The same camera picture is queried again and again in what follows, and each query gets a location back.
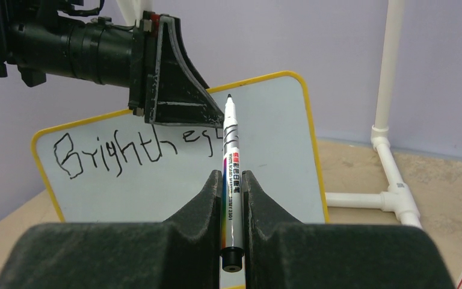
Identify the yellow framed whiteboard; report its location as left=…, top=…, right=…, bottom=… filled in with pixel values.
left=31, top=71, right=328, bottom=223

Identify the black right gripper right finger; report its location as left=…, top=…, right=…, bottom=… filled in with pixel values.
left=242, top=170, right=455, bottom=288

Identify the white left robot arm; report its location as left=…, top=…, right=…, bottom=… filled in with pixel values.
left=0, top=1, right=224, bottom=128

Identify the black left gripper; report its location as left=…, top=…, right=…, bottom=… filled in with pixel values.
left=128, top=11, right=224, bottom=128

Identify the white PVC pipe frame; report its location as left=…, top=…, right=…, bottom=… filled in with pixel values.
left=115, top=0, right=462, bottom=289

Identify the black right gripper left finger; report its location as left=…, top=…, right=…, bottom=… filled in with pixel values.
left=0, top=170, right=222, bottom=288

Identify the white whiteboard marker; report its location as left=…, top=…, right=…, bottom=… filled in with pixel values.
left=220, top=95, right=244, bottom=273

